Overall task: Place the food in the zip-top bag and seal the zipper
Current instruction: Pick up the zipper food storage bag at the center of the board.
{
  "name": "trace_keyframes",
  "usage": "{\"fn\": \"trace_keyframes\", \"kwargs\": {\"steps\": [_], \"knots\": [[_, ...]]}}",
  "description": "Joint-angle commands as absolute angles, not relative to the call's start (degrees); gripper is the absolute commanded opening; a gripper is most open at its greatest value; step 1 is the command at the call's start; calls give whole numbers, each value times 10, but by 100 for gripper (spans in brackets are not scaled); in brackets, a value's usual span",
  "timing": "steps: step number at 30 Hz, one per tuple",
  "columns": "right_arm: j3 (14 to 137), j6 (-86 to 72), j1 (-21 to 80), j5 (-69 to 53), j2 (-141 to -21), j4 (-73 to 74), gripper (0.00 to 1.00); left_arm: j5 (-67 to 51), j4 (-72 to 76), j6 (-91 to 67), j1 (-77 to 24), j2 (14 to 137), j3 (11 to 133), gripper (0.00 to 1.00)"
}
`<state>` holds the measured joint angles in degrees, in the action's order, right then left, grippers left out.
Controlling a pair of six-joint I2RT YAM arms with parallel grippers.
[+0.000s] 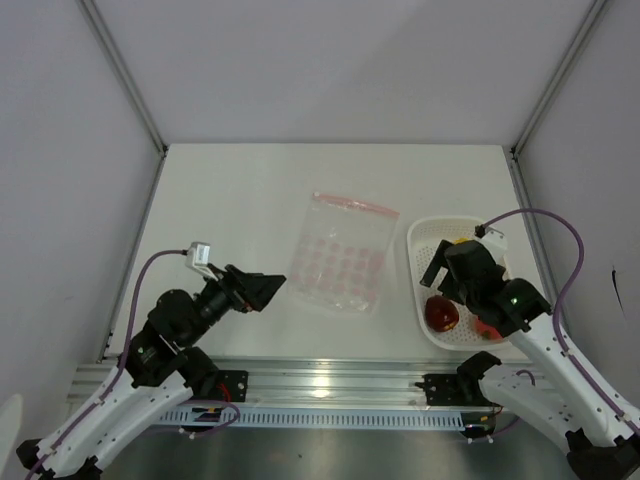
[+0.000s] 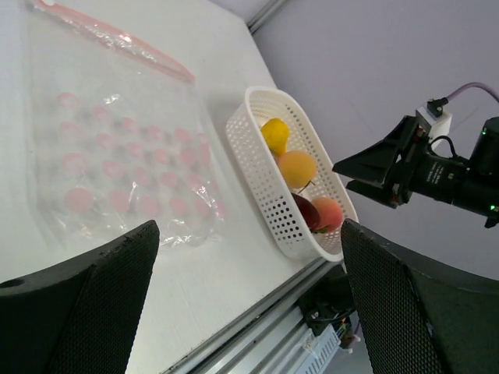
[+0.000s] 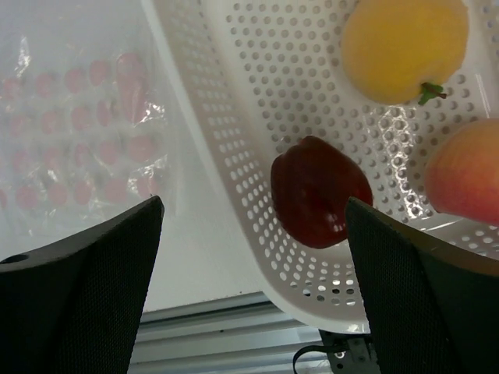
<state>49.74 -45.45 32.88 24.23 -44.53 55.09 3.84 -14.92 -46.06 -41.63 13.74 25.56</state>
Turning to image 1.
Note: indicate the aluminium mounting rail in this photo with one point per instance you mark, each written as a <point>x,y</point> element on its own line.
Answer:
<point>335,384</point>

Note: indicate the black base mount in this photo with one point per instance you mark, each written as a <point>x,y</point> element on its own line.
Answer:
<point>232,385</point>
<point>442,389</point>

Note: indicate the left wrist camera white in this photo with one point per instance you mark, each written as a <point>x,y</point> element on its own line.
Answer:
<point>197,259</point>

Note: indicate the clear pink zip top bag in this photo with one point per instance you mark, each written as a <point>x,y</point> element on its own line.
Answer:
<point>340,253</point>

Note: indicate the white perforated plastic basket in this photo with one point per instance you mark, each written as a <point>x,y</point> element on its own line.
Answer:
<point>423,239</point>

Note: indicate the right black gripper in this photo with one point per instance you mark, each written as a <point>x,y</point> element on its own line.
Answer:
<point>445,285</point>

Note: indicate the red orange toy peach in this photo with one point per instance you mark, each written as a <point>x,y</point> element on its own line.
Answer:
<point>486,331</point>

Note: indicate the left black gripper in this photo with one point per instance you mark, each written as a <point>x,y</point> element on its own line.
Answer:
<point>247,290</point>

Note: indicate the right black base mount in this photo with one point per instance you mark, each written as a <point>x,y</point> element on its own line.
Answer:
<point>442,389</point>

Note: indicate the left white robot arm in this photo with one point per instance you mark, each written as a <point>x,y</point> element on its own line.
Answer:
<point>160,368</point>

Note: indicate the dark red toy apple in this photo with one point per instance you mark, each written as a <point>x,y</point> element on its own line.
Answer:
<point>440,314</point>

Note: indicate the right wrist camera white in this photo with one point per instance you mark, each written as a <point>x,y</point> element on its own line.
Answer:
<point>493,240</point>

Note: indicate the right aluminium frame post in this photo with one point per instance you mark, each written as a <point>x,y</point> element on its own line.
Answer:
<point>577,45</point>

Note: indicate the left aluminium frame post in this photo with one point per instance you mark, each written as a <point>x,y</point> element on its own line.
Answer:
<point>121,71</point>

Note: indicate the aluminium frame post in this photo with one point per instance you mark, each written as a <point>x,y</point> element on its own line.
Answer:
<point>577,45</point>
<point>121,71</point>

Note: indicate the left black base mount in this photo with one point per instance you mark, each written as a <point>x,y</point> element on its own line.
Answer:
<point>232,385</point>

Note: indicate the white slotted cable duct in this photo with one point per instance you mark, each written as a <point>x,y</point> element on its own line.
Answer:
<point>406,420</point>

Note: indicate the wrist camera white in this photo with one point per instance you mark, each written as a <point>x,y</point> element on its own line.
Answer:
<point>493,240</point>
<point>197,259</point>

